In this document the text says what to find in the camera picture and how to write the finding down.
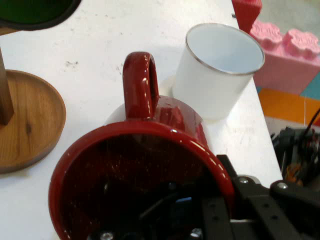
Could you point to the red foam building block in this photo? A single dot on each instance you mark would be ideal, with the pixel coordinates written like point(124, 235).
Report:
point(246, 12)

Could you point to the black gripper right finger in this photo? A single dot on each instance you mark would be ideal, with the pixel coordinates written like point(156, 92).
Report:
point(275, 217)

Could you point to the wooden mug tree stand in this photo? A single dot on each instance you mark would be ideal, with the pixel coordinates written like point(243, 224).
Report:
point(30, 120)

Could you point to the teal foam floor tile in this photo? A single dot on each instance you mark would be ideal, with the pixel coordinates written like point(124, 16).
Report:
point(312, 87)

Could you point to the green enamel mug with lettering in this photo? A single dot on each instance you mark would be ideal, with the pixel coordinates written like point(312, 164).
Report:
point(32, 11)

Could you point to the white enamel mug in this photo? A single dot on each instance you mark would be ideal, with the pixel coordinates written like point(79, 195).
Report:
point(212, 85)

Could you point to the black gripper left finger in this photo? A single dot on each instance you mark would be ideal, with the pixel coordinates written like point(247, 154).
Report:
point(175, 215)

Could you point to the red enamel mug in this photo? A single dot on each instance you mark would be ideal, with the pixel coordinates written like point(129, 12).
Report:
point(140, 85)

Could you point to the pink foam building block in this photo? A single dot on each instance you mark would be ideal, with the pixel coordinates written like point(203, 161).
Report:
point(287, 67)

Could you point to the orange foam floor tile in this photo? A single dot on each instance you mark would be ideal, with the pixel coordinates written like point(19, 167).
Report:
point(285, 106)

